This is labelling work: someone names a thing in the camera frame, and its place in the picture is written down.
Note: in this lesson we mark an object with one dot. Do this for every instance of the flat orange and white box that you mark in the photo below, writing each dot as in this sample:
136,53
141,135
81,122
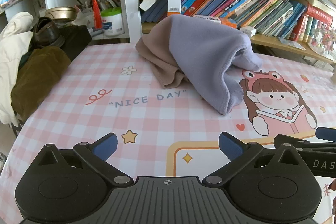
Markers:
218,21

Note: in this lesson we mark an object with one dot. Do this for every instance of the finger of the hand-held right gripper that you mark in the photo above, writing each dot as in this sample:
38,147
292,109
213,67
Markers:
326,134
291,140

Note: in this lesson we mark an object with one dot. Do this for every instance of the purple and pink knit sweater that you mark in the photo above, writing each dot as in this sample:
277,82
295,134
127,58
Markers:
204,56

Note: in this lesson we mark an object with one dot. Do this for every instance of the clear plastic packet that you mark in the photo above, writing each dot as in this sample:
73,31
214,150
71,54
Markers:
292,43

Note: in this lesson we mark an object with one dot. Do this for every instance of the white jar with green lid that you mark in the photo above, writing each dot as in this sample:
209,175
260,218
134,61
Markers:
113,23

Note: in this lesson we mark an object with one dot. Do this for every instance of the brown leather shoe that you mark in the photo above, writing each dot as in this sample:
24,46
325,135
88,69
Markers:
47,32

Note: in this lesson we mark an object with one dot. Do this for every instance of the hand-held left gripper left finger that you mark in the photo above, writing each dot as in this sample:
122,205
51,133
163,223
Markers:
106,147

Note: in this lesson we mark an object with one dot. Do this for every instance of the black box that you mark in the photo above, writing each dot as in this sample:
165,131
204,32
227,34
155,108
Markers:
77,40

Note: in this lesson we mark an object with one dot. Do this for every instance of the white charger plug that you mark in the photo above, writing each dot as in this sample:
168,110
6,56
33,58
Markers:
248,31

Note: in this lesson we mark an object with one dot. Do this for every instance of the cream jacket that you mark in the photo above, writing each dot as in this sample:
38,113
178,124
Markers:
10,61

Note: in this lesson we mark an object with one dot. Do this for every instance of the colourful paper flower bouquet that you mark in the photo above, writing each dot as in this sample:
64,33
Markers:
325,39

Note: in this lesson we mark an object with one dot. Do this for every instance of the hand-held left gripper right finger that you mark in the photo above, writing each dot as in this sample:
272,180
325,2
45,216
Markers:
230,146

